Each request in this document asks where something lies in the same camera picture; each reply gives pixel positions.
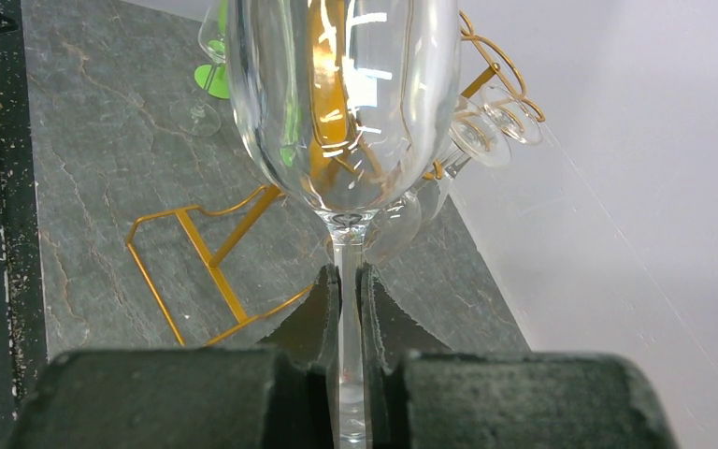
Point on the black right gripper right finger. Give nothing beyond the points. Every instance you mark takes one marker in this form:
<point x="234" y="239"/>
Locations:
<point x="505" y="400"/>

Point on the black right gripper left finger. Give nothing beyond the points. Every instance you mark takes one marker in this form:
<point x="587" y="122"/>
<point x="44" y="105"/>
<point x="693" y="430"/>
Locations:
<point x="254" y="397"/>

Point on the green wine glass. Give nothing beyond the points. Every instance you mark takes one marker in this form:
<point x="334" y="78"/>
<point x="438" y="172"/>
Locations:
<point x="211" y="38"/>

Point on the gold wire glass rack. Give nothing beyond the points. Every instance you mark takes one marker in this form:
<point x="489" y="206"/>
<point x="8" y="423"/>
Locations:
<point x="500" y="70"/>

